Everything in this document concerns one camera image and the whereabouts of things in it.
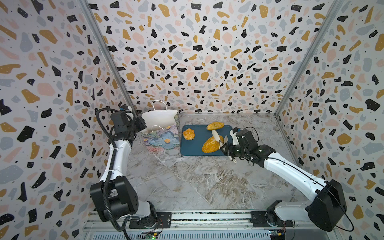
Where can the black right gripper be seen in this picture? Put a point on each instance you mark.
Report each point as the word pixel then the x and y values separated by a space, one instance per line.
pixel 235 144

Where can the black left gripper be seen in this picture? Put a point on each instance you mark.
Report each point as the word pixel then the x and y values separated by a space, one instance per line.
pixel 139 121

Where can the metal tongs with white tips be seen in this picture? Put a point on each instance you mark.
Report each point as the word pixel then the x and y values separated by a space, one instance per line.
pixel 218 139

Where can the large sesame oval loaf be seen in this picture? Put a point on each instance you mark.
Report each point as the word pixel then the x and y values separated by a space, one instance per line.
pixel 210 146

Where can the floral paper bag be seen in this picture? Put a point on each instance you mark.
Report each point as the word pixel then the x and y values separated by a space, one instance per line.
pixel 161 133

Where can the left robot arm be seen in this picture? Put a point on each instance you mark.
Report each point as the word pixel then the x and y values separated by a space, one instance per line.
pixel 115 199

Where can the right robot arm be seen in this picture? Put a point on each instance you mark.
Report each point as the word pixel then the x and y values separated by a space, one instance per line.
pixel 325 203

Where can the smooth oval bread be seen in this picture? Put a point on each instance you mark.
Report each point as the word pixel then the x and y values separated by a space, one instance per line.
pixel 215 126

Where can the knotted flower bread roll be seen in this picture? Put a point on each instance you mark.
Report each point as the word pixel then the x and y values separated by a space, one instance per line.
pixel 189 134

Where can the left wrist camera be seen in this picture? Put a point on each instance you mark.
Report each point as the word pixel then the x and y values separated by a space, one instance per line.
pixel 126 108

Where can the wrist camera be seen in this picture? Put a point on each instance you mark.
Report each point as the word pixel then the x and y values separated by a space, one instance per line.
pixel 233 133
pixel 126 108

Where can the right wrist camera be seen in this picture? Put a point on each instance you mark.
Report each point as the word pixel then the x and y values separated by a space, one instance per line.
pixel 233 133

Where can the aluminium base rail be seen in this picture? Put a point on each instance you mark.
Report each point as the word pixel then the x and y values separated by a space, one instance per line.
pixel 226 225

